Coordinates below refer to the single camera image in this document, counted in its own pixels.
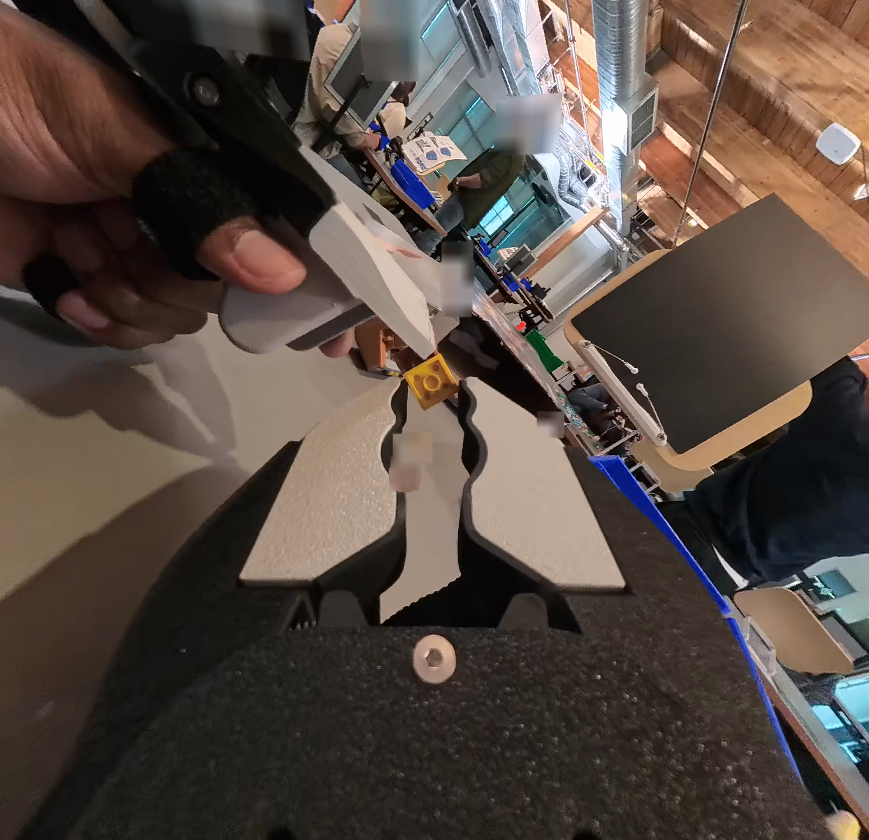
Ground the printed paper sheet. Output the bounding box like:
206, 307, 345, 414
408, 135, 467, 176

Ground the wood-framed black screen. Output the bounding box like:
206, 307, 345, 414
564, 193, 869, 472

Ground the white screen stand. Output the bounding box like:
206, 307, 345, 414
571, 318, 666, 447

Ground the white wall device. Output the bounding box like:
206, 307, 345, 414
815, 121, 863, 166

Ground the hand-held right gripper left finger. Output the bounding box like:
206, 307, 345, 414
239, 379, 408, 621

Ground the small yellow brick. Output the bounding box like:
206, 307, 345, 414
405, 355, 463, 409

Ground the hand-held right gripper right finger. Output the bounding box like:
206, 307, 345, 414
459, 376, 628, 621

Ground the person's left hand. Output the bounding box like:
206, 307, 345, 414
0, 6, 310, 352

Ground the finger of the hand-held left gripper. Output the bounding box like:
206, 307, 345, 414
292, 142, 445, 359

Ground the silver ceiling duct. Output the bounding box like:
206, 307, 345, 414
591, 0, 659, 230

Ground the blue plastic bin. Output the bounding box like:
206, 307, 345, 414
587, 454, 782, 705

